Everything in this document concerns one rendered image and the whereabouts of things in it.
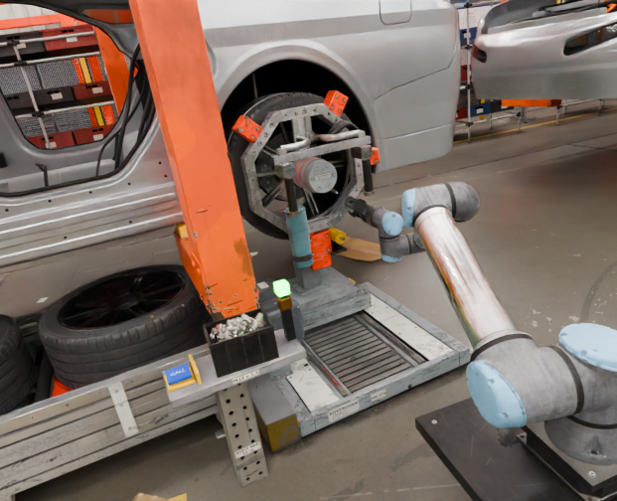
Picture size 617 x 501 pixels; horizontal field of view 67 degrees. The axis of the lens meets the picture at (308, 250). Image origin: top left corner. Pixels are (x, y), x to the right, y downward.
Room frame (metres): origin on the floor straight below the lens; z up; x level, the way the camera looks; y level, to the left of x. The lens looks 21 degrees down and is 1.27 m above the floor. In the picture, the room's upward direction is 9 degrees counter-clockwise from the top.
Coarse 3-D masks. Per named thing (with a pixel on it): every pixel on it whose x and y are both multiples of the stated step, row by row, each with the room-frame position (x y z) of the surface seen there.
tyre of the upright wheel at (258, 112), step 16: (272, 96) 2.07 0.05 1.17; (288, 96) 2.05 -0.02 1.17; (304, 96) 2.08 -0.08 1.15; (320, 96) 2.11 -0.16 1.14; (240, 112) 2.13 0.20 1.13; (256, 112) 2.00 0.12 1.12; (240, 144) 1.96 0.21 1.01; (240, 176) 1.95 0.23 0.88; (240, 192) 1.95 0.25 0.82; (240, 208) 1.95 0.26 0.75; (256, 224) 1.96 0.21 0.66; (272, 224) 1.99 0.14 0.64; (288, 240) 2.02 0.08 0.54
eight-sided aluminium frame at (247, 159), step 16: (272, 112) 1.95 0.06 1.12; (288, 112) 1.96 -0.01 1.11; (304, 112) 2.00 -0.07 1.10; (320, 112) 2.01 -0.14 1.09; (272, 128) 1.93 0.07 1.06; (256, 144) 1.90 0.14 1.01; (240, 160) 1.93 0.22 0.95; (352, 160) 2.10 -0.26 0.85; (256, 176) 1.89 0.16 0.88; (352, 176) 2.10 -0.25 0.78; (256, 192) 1.89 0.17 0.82; (352, 192) 2.05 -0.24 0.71; (256, 208) 1.88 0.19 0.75; (336, 208) 2.06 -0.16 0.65; (320, 224) 1.98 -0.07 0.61; (336, 224) 2.01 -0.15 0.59
